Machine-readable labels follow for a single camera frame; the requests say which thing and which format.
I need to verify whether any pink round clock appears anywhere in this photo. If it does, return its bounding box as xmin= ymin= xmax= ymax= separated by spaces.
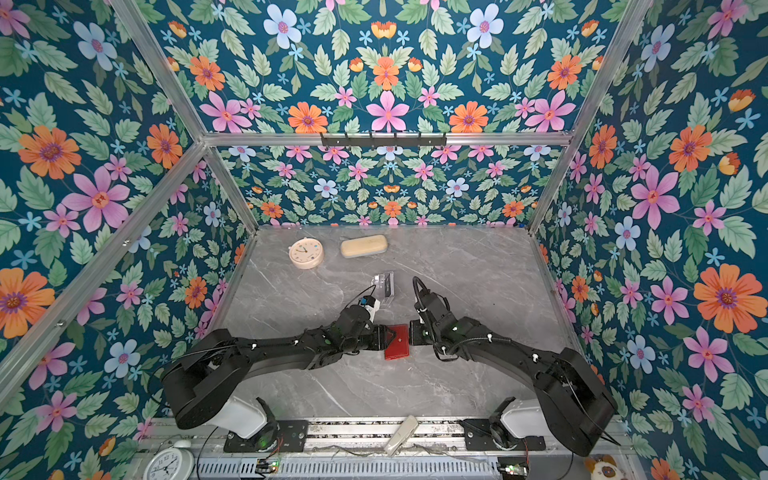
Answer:
xmin=288 ymin=238 xmax=325 ymax=270

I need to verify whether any plush toy animal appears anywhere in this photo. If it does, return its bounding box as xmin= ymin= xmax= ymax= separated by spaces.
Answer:
xmin=584 ymin=455 xmax=627 ymax=480

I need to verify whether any black hook rail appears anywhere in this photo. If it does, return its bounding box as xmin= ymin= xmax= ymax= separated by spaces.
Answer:
xmin=320 ymin=133 xmax=448 ymax=148

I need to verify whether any red card holder wallet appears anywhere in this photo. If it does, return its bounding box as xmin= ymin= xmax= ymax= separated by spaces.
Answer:
xmin=384 ymin=324 xmax=410 ymax=361

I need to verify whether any white perforated cable duct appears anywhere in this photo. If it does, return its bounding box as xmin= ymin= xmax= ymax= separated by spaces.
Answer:
xmin=191 ymin=457 xmax=502 ymax=479

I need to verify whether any white remote control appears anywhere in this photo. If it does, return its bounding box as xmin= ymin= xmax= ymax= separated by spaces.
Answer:
xmin=384 ymin=415 xmax=419 ymax=456

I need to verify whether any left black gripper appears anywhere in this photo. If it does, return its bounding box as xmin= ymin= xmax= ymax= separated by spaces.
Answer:
xmin=343 ymin=322 xmax=401 ymax=354

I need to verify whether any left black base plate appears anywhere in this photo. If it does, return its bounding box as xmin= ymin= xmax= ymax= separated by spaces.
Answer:
xmin=223 ymin=420 xmax=309 ymax=453

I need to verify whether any white alarm clock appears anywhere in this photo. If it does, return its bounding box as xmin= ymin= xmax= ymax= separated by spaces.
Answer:
xmin=142 ymin=447 xmax=195 ymax=480

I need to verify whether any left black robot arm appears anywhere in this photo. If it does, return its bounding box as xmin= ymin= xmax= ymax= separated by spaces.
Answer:
xmin=161 ymin=295 xmax=396 ymax=440

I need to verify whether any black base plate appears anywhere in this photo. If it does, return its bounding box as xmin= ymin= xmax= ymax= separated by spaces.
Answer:
xmin=223 ymin=420 xmax=309 ymax=453
xmin=458 ymin=418 xmax=546 ymax=452

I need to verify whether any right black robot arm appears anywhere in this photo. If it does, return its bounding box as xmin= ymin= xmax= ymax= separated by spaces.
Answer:
xmin=409 ymin=276 xmax=618 ymax=457

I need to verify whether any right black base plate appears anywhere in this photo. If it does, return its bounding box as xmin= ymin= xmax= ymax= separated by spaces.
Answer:
xmin=458 ymin=418 xmax=546 ymax=452

